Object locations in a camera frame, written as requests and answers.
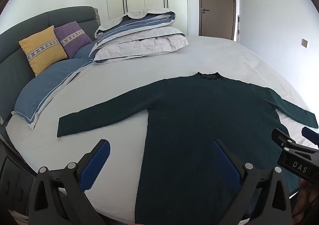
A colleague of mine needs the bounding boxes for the brown door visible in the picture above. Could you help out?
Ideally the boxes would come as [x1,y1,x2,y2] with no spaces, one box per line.
[197,0,237,41]

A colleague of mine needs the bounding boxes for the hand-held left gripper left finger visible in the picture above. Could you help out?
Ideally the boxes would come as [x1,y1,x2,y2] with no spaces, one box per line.
[27,139,111,225]

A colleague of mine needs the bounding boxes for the grey padded headboard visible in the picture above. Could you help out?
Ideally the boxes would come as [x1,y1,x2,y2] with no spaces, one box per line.
[0,6,100,126]

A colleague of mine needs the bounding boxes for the yellow throw pillow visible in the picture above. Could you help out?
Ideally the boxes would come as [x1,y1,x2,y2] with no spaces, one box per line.
[19,25,68,77]

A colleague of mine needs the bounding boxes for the large blue pillow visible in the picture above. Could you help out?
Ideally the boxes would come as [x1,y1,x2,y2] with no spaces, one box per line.
[11,58,94,131]

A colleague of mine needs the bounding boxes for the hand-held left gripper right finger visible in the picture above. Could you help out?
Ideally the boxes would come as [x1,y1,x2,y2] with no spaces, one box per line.
[212,139,292,225]

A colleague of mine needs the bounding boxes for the person's right hand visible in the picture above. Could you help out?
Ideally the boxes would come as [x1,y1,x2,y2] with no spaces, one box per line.
[290,181,319,225]

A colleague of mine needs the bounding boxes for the dark green sweater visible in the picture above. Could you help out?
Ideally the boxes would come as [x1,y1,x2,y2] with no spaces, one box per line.
[57,72,319,225]

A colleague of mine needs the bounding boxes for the dark nightstand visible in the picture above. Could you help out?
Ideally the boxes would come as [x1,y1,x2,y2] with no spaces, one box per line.
[0,150,38,217]

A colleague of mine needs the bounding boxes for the folded grey blue duvet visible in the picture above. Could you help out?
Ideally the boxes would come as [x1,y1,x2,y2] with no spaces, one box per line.
[89,9,189,65]

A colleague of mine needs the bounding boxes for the purple throw pillow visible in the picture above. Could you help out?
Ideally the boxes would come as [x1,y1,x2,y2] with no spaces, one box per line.
[53,21,93,60]

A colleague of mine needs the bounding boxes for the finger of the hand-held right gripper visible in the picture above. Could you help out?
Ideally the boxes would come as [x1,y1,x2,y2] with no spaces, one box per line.
[301,127,319,145]
[272,128,297,152]

